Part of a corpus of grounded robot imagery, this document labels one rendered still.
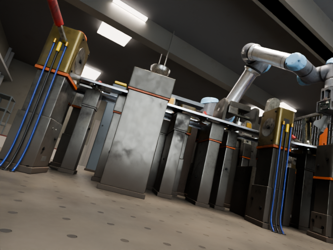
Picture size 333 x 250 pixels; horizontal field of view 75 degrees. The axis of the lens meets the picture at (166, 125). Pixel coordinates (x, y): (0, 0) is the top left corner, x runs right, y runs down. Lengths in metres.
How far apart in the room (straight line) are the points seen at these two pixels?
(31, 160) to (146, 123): 0.28
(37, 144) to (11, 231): 0.37
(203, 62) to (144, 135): 4.08
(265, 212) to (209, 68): 4.13
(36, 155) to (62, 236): 0.36
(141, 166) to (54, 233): 0.37
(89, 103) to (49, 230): 0.59
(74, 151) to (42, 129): 0.22
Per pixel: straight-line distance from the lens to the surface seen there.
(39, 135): 0.57
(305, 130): 1.28
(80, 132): 0.77
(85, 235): 0.24
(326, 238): 0.83
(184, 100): 1.12
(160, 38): 4.19
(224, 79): 4.88
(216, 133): 0.79
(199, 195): 0.77
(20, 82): 9.18
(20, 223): 0.24
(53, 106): 0.58
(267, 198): 0.69
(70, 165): 0.77
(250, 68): 1.52
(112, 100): 0.90
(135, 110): 0.58
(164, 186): 0.73
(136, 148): 0.57
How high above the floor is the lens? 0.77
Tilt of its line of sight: 13 degrees up
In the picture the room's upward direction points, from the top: 14 degrees clockwise
